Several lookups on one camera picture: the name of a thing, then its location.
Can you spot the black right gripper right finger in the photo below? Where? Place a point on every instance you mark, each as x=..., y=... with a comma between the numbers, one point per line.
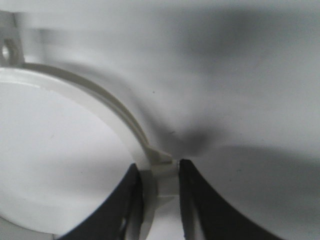
x=206, y=215

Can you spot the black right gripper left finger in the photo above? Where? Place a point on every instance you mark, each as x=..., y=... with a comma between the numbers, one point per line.
x=119, y=217

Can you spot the white curved pipe clamp half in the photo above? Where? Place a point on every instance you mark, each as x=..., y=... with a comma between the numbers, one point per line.
x=65, y=145

